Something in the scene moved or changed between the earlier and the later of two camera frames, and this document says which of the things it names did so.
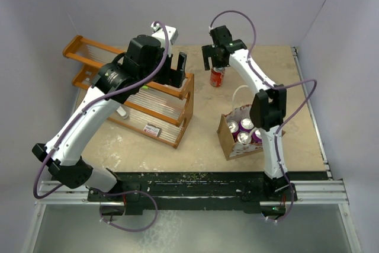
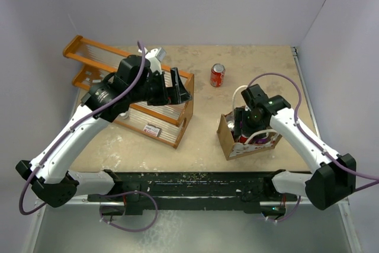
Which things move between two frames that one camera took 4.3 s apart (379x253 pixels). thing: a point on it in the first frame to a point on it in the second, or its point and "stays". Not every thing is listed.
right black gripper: [208, 51] to [240, 115]
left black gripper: [172, 77] to [167, 94]
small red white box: [153, 130] stays
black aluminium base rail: [251, 191] stays
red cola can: [217, 76] stays
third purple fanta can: [233, 125] stays
